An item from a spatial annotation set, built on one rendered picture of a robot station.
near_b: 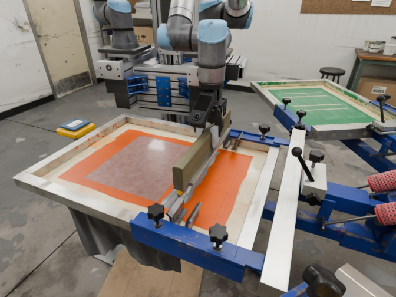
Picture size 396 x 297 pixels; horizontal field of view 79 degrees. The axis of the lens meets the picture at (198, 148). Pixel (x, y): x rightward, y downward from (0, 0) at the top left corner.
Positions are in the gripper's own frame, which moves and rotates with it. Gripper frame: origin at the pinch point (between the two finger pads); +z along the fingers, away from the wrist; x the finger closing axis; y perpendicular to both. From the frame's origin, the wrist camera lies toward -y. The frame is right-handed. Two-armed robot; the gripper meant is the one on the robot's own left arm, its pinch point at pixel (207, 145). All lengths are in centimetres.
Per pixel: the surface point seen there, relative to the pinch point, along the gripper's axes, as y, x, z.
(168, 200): -15.4, 6.4, 13.1
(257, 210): -11.6, -19.8, 10.1
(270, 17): 380, 44, -14
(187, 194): -10.7, 2.4, 12.9
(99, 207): -28.3, 21.1, 10.0
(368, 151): 49, -57, 17
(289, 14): 380, 16, -19
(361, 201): -2.5, -44.5, 5.1
